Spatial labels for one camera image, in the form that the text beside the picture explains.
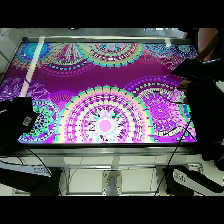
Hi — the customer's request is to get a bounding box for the silver frame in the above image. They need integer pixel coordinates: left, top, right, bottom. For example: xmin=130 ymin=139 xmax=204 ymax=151
xmin=0 ymin=142 xmax=224 ymax=197

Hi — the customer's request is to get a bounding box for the black cable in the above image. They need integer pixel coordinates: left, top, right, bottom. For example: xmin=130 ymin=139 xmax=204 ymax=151
xmin=23 ymin=147 xmax=53 ymax=176
xmin=155 ymin=117 xmax=195 ymax=197

